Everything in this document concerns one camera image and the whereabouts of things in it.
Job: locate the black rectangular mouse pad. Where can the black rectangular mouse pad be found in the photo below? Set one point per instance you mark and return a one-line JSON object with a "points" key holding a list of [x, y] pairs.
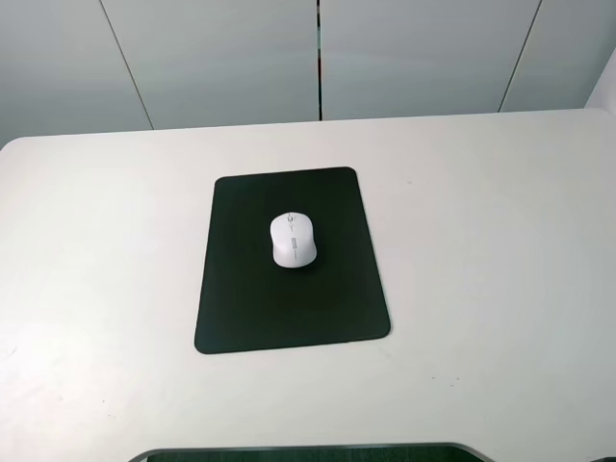
{"points": [[249, 303]]}

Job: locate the white computer mouse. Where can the white computer mouse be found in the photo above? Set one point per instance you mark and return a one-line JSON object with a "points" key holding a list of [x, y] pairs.
{"points": [[293, 241]]}

